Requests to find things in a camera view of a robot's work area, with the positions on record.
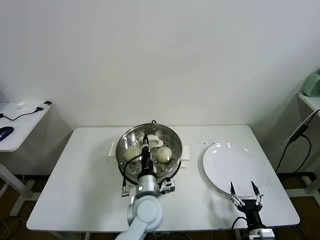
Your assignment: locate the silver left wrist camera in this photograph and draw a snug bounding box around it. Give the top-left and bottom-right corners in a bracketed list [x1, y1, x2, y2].
[159, 177, 176, 194]

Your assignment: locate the white side desk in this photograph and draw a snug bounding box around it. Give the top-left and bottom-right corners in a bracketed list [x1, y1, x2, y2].
[0, 101, 52, 218]
[284, 91, 320, 200]

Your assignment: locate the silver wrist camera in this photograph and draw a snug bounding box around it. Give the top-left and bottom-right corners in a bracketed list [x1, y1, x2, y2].
[248, 227, 275, 240]
[159, 177, 176, 194]

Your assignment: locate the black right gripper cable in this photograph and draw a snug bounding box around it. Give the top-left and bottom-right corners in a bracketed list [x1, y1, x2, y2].
[231, 216, 249, 240]

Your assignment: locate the black power adapter cable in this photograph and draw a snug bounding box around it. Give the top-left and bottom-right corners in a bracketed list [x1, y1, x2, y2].
[274, 108, 320, 173]

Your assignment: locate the round glass pot lid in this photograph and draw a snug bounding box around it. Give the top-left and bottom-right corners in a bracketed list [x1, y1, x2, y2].
[116, 124, 183, 177]

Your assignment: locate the cream electric cooker base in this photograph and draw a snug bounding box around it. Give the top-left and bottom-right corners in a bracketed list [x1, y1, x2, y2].
[116, 159, 188, 199]

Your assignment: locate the perforated steel steamer basket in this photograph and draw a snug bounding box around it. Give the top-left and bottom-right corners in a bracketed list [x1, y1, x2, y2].
[108, 123, 191, 183]

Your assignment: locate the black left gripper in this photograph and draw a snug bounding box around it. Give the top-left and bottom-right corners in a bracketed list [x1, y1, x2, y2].
[139, 134, 154, 176]

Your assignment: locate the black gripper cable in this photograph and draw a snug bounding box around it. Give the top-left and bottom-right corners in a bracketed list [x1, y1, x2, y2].
[121, 153, 143, 198]
[231, 216, 249, 240]

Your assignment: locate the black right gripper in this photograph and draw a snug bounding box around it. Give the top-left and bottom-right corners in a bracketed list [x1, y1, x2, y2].
[229, 181, 264, 226]

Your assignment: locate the white steamed baozi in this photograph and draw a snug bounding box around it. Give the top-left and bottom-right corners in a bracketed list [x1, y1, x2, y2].
[155, 146, 174, 164]
[124, 146, 141, 162]

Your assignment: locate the blue computer mouse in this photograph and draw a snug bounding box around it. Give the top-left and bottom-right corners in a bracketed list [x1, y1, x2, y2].
[0, 126, 14, 142]

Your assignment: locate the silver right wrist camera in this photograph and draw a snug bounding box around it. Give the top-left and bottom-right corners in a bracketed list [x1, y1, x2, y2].
[248, 227, 275, 240]

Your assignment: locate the white round plate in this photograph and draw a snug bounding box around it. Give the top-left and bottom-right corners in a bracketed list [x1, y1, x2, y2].
[202, 142, 265, 198]

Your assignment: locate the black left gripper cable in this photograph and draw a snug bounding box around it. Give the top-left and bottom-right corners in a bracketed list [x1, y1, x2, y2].
[121, 153, 143, 198]

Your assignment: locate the black USB cable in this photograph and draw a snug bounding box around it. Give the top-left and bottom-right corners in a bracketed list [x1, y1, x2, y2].
[0, 107, 43, 122]

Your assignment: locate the thin white cable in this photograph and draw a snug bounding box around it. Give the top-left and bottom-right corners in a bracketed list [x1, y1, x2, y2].
[274, 107, 320, 155]

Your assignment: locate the mint green appliance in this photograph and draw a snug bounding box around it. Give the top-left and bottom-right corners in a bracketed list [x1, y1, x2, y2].
[299, 69, 320, 98]

